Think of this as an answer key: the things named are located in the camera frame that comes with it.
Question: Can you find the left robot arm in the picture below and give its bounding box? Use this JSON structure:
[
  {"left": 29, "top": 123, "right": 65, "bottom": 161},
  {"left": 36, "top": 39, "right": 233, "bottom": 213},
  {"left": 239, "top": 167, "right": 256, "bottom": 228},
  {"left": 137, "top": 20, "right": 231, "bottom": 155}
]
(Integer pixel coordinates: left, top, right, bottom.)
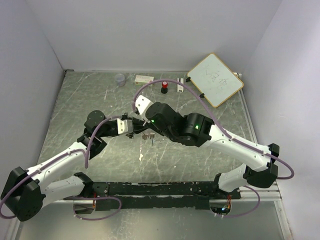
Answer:
[{"left": 0, "top": 110, "right": 150, "bottom": 222}]

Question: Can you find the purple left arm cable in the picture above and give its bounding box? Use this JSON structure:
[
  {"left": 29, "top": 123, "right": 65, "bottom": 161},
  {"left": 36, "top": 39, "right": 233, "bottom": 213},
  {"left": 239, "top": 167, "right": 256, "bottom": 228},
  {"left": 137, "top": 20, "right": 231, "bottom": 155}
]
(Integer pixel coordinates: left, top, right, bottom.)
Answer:
[{"left": 0, "top": 114, "right": 123, "bottom": 221}]

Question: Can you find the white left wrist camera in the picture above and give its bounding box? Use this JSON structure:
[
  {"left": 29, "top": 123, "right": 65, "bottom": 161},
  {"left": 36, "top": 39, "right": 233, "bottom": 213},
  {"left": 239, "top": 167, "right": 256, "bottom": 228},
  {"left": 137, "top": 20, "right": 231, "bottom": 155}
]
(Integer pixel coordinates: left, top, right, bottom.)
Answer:
[{"left": 116, "top": 118, "right": 133, "bottom": 135}]

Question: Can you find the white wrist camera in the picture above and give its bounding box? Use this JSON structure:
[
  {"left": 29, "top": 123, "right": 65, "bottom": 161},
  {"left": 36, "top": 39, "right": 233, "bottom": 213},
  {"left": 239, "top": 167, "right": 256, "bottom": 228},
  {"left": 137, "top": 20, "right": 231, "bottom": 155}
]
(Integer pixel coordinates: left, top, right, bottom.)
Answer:
[
  {"left": 135, "top": 95, "right": 154, "bottom": 123},
  {"left": 116, "top": 118, "right": 133, "bottom": 135}
]

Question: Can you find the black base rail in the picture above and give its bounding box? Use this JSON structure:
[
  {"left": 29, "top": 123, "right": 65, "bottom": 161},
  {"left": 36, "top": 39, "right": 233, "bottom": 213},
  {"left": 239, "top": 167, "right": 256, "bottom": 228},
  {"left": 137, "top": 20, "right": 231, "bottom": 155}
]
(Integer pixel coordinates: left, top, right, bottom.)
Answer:
[{"left": 86, "top": 181, "right": 241, "bottom": 210}]

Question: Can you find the large metal keyring with clips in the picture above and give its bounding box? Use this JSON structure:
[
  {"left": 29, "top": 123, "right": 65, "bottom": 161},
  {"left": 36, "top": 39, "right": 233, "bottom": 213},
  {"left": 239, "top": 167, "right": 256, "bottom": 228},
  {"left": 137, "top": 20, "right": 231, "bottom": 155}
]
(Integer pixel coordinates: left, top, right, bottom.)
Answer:
[{"left": 141, "top": 132, "right": 156, "bottom": 140}]

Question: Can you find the red black stamp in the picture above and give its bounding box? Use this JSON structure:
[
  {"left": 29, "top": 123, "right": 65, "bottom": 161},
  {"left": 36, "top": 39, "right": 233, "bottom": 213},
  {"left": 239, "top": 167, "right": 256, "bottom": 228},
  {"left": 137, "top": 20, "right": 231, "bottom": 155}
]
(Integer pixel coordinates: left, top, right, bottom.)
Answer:
[{"left": 161, "top": 81, "right": 168, "bottom": 94}]

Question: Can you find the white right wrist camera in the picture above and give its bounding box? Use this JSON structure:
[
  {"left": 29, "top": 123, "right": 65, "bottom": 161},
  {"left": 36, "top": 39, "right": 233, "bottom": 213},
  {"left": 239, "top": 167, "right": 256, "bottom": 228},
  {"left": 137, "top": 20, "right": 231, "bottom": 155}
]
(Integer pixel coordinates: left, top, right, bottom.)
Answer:
[{"left": 135, "top": 95, "right": 154, "bottom": 123}]

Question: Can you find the white stapler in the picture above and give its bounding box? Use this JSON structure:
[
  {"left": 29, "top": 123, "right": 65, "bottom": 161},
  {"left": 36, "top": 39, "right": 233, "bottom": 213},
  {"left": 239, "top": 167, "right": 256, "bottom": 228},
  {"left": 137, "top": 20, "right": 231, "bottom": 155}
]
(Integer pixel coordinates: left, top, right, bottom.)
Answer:
[{"left": 177, "top": 78, "right": 184, "bottom": 93}]

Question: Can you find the yellow framed whiteboard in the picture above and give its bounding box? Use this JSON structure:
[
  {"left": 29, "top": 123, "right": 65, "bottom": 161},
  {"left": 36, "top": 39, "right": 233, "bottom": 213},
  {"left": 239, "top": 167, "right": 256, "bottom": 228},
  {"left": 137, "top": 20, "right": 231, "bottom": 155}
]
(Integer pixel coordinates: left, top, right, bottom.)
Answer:
[{"left": 187, "top": 53, "right": 244, "bottom": 108}]

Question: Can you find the green white staple box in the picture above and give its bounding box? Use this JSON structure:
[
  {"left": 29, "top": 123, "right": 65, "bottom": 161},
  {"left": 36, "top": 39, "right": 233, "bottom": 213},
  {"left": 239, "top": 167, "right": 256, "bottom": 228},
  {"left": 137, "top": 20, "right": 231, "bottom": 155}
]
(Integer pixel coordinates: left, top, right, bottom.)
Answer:
[{"left": 134, "top": 74, "right": 154, "bottom": 86}]

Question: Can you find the clear jar of paperclips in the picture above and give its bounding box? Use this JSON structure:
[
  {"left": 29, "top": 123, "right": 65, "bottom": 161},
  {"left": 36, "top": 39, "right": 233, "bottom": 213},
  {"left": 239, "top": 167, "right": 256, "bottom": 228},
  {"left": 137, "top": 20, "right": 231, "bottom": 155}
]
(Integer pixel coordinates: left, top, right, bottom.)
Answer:
[{"left": 114, "top": 73, "right": 126, "bottom": 87}]

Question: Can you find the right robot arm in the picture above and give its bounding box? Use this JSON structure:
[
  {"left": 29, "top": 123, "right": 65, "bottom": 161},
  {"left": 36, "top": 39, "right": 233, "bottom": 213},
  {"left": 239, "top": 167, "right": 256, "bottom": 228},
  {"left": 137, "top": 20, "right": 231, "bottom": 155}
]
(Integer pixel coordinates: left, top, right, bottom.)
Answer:
[{"left": 142, "top": 102, "right": 278, "bottom": 199}]

